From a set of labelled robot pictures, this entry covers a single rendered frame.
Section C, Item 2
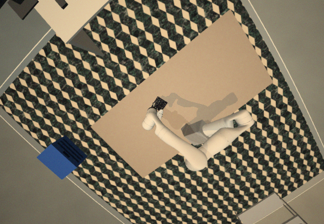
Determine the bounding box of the black knob box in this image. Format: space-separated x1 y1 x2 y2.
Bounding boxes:
154 97 167 111

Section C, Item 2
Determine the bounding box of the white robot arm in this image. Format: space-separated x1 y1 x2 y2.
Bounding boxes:
142 108 254 171

